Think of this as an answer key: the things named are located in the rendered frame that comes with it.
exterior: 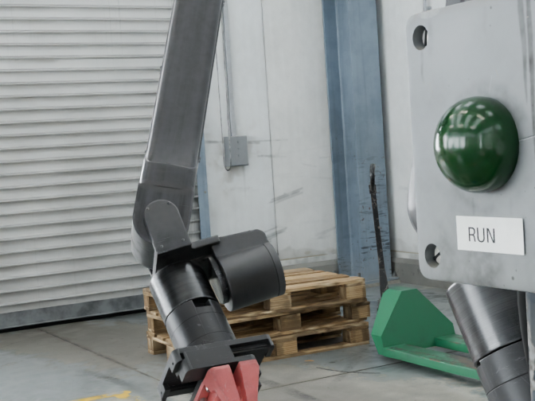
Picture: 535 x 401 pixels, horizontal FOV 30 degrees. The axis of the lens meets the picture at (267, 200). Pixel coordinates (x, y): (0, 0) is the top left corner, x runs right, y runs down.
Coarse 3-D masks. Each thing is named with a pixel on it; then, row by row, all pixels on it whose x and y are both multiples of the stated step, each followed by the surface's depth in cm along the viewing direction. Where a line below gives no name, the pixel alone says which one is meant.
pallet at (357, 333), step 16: (304, 320) 657; (320, 320) 654; (160, 336) 634; (240, 336) 617; (288, 336) 610; (304, 336) 666; (320, 336) 662; (336, 336) 666; (352, 336) 632; (368, 336) 637; (160, 352) 649; (272, 352) 612; (288, 352) 611; (304, 352) 616
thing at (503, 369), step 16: (496, 352) 58; (512, 352) 57; (480, 368) 59; (496, 368) 58; (512, 368) 57; (496, 384) 58; (512, 384) 57; (528, 384) 56; (496, 400) 58; (512, 400) 57; (528, 400) 56
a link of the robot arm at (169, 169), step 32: (192, 0) 112; (224, 0) 115; (192, 32) 110; (192, 64) 108; (160, 96) 106; (192, 96) 106; (160, 128) 104; (192, 128) 105; (160, 160) 102; (192, 160) 103; (160, 192) 100; (192, 192) 100
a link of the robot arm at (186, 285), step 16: (208, 256) 100; (160, 272) 98; (176, 272) 97; (192, 272) 98; (208, 272) 102; (160, 288) 97; (176, 288) 96; (192, 288) 96; (208, 288) 97; (224, 288) 98; (160, 304) 97; (176, 304) 95
